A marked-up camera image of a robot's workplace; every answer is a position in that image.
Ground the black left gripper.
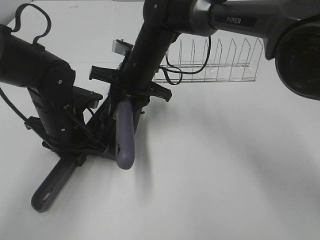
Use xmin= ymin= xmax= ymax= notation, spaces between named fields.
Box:
xmin=24 ymin=116 xmax=109 ymax=167

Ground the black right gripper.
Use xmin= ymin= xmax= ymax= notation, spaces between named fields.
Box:
xmin=89 ymin=65 xmax=172 ymax=113

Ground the purple plastic dustpan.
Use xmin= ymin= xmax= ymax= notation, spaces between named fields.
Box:
xmin=30 ymin=94 xmax=141 ymax=213

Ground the purple hand brush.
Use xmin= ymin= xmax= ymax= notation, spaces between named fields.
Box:
xmin=108 ymin=83 xmax=136 ymax=170

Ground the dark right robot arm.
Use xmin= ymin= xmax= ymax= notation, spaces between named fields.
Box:
xmin=89 ymin=0 xmax=320 ymax=102

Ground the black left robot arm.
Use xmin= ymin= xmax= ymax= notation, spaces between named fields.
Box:
xmin=0 ymin=25 xmax=108 ymax=158

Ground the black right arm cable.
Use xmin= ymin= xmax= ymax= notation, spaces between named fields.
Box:
xmin=157 ymin=34 xmax=213 ymax=86

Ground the wire dish rack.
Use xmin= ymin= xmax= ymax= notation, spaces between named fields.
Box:
xmin=153 ymin=37 xmax=264 ymax=84

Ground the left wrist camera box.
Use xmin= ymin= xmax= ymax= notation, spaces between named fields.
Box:
xmin=73 ymin=86 xmax=103 ymax=109

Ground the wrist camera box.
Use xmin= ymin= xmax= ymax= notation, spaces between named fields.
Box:
xmin=73 ymin=86 xmax=103 ymax=109
xmin=112 ymin=39 xmax=134 ymax=56

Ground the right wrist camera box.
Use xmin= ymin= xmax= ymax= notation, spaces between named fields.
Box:
xmin=112 ymin=39 xmax=134 ymax=56

